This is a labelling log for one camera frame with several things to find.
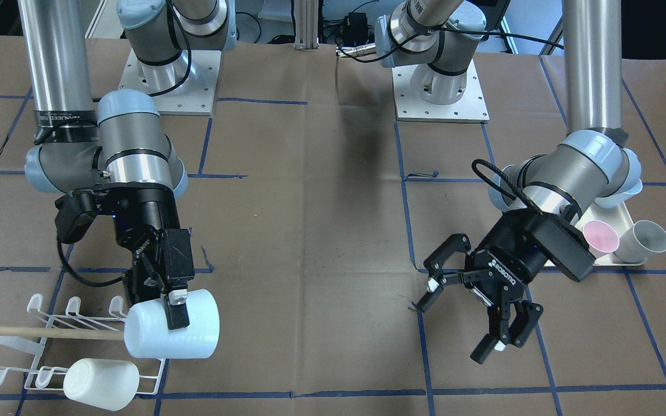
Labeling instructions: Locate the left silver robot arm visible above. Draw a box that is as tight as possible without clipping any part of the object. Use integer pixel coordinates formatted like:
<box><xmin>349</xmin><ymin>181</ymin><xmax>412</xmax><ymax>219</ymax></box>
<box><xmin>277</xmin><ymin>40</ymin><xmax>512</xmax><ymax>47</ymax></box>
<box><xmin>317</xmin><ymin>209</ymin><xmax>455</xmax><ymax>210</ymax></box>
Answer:
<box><xmin>416</xmin><ymin>1</ymin><xmax>641</xmax><ymax>363</ymax></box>

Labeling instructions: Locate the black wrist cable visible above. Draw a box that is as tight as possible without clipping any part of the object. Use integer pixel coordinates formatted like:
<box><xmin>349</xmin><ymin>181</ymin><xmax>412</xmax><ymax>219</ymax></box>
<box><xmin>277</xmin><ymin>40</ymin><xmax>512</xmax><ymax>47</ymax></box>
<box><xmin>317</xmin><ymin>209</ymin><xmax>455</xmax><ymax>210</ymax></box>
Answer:
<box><xmin>472</xmin><ymin>159</ymin><xmax>536</xmax><ymax>211</ymax></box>
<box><xmin>55</xmin><ymin>234</ymin><xmax>131</xmax><ymax>288</ymax></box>

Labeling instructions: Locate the aluminium frame post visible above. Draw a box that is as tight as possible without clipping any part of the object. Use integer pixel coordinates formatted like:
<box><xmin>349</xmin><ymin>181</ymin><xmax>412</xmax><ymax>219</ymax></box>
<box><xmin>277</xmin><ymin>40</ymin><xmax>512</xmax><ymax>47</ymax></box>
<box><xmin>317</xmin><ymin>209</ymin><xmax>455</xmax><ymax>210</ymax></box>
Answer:
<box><xmin>291</xmin><ymin>0</ymin><xmax>321</xmax><ymax>50</ymax></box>

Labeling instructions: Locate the pale green white cup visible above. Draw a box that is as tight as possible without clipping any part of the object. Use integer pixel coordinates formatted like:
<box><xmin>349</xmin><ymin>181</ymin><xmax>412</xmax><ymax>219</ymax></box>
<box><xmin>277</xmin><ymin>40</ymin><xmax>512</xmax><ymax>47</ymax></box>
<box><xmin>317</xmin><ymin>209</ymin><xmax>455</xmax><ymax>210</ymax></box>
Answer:
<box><xmin>63</xmin><ymin>358</ymin><xmax>140</xmax><ymax>411</ymax></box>

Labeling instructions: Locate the pink plastic cup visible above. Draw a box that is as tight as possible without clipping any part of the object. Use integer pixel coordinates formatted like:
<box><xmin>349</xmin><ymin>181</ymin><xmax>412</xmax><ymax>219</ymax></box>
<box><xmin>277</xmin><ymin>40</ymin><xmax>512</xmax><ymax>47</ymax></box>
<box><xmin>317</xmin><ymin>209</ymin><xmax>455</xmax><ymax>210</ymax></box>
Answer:
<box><xmin>581</xmin><ymin>220</ymin><xmax>620</xmax><ymax>259</ymax></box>

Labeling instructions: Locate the white rabbit print tray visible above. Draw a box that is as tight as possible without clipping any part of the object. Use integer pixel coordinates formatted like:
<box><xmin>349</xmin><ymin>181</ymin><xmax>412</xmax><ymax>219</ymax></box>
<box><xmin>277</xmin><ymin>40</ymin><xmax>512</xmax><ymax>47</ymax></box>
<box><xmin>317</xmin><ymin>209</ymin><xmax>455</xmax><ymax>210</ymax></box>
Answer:
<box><xmin>541</xmin><ymin>199</ymin><xmax>647</xmax><ymax>268</ymax></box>

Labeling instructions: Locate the light blue plastic cup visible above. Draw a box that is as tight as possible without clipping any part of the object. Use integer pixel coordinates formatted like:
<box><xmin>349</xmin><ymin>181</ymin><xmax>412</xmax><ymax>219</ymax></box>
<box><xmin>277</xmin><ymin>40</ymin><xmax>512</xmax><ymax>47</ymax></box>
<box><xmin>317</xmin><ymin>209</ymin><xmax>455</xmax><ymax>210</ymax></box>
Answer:
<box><xmin>594</xmin><ymin>180</ymin><xmax>643</xmax><ymax>210</ymax></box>

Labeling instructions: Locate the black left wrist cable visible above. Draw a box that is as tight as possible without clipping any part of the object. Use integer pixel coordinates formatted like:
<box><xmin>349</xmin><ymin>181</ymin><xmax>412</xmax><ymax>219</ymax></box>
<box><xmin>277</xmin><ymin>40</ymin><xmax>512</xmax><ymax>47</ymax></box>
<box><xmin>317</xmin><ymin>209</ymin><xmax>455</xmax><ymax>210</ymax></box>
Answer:
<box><xmin>472</xmin><ymin>159</ymin><xmax>536</xmax><ymax>211</ymax></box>

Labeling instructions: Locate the grey plastic cup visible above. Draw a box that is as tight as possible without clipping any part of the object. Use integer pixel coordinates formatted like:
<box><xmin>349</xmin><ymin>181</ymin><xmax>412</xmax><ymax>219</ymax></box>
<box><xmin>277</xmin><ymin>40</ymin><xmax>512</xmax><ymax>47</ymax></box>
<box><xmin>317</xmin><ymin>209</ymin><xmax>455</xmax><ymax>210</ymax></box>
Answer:
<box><xmin>614</xmin><ymin>220</ymin><xmax>666</xmax><ymax>263</ymax></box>

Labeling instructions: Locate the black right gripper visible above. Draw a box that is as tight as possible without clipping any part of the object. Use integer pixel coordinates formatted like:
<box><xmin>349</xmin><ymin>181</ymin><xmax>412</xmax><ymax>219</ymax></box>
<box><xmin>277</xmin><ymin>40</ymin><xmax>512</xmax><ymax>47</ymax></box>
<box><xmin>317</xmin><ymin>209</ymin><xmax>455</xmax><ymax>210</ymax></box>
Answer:
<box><xmin>55</xmin><ymin>184</ymin><xmax>195</xmax><ymax>330</ymax></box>

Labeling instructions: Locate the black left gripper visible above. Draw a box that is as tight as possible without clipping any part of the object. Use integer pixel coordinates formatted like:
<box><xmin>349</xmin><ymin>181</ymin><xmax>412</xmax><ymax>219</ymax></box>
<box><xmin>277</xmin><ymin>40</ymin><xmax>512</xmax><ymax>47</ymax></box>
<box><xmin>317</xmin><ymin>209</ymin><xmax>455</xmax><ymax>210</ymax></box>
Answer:
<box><xmin>415</xmin><ymin>209</ymin><xmax>595</xmax><ymax>364</ymax></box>

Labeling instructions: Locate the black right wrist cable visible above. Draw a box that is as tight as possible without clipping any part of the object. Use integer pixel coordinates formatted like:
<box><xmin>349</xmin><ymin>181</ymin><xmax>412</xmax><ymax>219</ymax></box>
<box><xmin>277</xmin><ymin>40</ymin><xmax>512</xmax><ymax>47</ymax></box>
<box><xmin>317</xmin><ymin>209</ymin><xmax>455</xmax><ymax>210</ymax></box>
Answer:
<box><xmin>55</xmin><ymin>234</ymin><xmax>131</xmax><ymax>288</ymax></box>

